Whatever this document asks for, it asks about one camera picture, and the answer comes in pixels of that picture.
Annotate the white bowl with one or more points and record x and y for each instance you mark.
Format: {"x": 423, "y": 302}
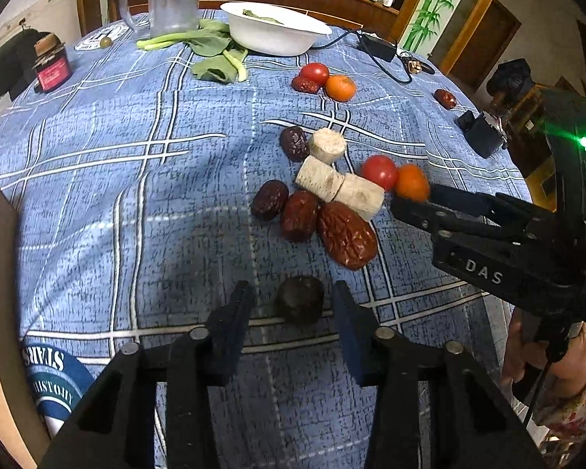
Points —
{"x": 273, "y": 32}

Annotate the long bok choy stalk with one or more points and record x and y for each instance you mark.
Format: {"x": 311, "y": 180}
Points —
{"x": 176, "y": 36}

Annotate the orange mandarin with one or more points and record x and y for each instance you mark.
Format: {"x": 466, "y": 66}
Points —
{"x": 412, "y": 183}
{"x": 341, "y": 88}

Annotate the person's right hand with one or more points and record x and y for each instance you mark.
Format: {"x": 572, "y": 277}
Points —
{"x": 574, "y": 366}

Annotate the black leather sofa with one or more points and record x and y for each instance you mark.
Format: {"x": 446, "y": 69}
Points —
{"x": 5, "y": 68}

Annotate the person's right forearm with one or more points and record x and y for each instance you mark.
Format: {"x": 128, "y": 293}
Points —
{"x": 571, "y": 420}

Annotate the cardboard tray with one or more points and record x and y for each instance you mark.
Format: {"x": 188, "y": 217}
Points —
{"x": 2, "y": 278}

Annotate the large red date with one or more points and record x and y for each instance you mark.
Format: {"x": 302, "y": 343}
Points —
{"x": 346, "y": 235}

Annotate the wooden door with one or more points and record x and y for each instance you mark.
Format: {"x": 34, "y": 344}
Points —
{"x": 486, "y": 46}

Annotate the dark jar with red label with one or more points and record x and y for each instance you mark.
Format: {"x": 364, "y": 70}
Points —
{"x": 51, "y": 66}

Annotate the black plastic box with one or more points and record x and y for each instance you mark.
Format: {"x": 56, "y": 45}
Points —
{"x": 483, "y": 134}

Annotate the bamboo wall picture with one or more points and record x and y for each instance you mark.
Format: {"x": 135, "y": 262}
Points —
{"x": 434, "y": 5}

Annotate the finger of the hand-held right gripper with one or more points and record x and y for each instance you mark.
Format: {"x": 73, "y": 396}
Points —
{"x": 461, "y": 198}
{"x": 420, "y": 212}

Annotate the dark wrinkled date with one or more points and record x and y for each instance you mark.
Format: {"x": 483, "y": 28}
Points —
{"x": 269, "y": 200}
{"x": 294, "y": 142}

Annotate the green leaves in bowl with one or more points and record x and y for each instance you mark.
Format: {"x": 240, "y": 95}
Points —
{"x": 261, "y": 15}

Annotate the red tomato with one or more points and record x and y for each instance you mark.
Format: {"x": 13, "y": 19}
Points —
{"x": 379, "y": 172}
{"x": 315, "y": 72}

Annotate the white yam piece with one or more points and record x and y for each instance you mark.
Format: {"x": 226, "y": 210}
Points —
{"x": 361, "y": 197}
{"x": 327, "y": 145}
{"x": 320, "y": 179}

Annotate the blue plaid tablecloth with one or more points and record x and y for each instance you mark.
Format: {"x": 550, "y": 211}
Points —
{"x": 127, "y": 180}

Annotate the green olive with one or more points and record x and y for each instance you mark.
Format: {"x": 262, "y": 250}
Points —
{"x": 106, "y": 42}

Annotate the short bok choy leaf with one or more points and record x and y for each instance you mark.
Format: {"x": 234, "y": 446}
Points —
{"x": 215, "y": 66}

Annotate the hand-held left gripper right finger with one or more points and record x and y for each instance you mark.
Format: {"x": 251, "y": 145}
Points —
{"x": 347, "y": 334}

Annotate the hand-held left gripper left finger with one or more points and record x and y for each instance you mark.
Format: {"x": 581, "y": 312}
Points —
{"x": 234, "y": 325}

